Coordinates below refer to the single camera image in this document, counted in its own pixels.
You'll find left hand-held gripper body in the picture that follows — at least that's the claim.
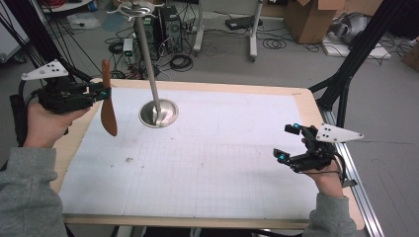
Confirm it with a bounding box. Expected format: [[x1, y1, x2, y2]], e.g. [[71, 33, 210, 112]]
[[21, 58, 97, 115]]

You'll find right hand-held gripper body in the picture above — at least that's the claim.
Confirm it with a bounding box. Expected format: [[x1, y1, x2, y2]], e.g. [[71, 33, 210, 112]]
[[290, 122, 365, 174]]

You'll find brown wooden spatula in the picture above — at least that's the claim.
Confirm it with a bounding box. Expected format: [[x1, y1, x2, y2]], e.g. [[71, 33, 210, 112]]
[[100, 58, 119, 137]]

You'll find person's right hand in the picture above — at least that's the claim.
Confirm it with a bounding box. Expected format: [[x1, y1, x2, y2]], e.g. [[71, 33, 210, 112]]
[[302, 160, 345, 198]]

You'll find person's left hand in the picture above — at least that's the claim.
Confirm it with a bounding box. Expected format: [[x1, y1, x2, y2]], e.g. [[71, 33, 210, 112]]
[[23, 100, 90, 149]]

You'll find small device with green light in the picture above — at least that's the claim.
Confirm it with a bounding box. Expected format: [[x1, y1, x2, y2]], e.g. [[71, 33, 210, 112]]
[[122, 38, 135, 63]]

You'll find metal utensil stand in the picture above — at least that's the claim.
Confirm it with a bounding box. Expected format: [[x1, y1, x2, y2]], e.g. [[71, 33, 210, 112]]
[[107, 0, 181, 129]]

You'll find white grid mat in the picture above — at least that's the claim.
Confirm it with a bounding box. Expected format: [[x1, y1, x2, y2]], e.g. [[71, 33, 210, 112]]
[[58, 87, 319, 220]]

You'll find black computer tower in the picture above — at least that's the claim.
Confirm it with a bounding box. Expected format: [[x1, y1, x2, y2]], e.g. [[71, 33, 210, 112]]
[[144, 5, 184, 60]]

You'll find white foam board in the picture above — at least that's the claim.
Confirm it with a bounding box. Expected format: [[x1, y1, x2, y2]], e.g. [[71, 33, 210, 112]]
[[322, 36, 393, 61]]

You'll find light desk with white legs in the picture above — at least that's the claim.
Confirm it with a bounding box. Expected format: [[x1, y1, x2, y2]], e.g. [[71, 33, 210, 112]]
[[193, 0, 265, 63]]

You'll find large open cardboard box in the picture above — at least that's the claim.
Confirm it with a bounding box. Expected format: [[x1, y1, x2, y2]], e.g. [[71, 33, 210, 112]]
[[285, 0, 347, 45]]

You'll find grey vacuum cleaner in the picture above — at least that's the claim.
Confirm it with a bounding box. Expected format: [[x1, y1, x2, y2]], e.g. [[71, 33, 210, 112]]
[[330, 12, 372, 45]]

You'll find black flat device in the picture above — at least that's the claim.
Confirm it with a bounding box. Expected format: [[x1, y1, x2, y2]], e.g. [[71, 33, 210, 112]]
[[225, 15, 264, 32]]

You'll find small cardboard box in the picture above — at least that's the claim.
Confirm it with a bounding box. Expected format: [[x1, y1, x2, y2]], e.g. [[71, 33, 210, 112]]
[[401, 40, 419, 72]]

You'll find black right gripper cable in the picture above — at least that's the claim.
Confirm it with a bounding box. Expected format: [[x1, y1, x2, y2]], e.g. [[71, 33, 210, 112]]
[[309, 154, 349, 186]]

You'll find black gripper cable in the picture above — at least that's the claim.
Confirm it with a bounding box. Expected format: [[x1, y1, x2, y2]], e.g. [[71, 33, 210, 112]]
[[309, 154, 349, 186], [9, 80, 41, 147]]

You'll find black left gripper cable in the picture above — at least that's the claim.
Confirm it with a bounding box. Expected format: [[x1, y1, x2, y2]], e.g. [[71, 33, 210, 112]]
[[9, 80, 41, 147]]

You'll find aluminium rail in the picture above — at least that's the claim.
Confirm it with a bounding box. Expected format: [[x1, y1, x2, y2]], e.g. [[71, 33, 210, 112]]
[[317, 105, 384, 237]]

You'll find black metal frame post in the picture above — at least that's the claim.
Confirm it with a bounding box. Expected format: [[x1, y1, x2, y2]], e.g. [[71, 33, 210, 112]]
[[3, 0, 93, 83], [309, 0, 411, 129]]

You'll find coiled black cable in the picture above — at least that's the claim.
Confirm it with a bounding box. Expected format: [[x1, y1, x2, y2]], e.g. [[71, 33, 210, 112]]
[[169, 53, 195, 73], [262, 39, 288, 50]]

